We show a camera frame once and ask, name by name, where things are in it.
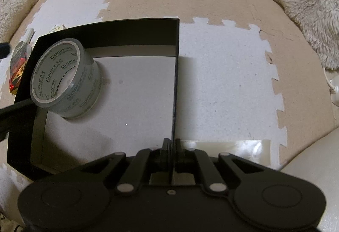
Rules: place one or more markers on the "colourful geometric print box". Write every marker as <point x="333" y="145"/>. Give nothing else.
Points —
<point x="20" y="67"/>

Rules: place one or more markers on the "clear cap spray bottle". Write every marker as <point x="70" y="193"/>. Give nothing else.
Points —
<point x="30" y="35"/>

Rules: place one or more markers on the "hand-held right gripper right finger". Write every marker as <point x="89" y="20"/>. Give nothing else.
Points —
<point x="179" y="152"/>

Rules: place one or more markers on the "black and white printed cloth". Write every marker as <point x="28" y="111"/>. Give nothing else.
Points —
<point x="9" y="222"/>

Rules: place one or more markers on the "white foam mat tile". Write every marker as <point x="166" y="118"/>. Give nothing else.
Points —
<point x="79" y="1"/>
<point x="225" y="88"/>

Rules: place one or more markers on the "white cushion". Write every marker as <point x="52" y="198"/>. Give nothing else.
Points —
<point x="315" y="163"/>

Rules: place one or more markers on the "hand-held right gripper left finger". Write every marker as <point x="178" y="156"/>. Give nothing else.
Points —
<point x="164" y="151"/>

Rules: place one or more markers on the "clear packing tape roll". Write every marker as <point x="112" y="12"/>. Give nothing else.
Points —
<point x="79" y="100"/>

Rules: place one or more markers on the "large cream fluffy blanket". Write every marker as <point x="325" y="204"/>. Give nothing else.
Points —
<point x="299" y="1"/>

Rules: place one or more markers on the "black cardboard box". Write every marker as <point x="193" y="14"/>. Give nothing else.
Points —
<point x="132" y="33"/>

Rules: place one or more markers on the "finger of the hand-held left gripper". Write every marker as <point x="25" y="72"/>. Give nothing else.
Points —
<point x="4" y="50"/>
<point x="16" y="112"/>

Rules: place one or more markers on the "small round patterned object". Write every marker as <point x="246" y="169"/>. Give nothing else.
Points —
<point x="56" y="28"/>

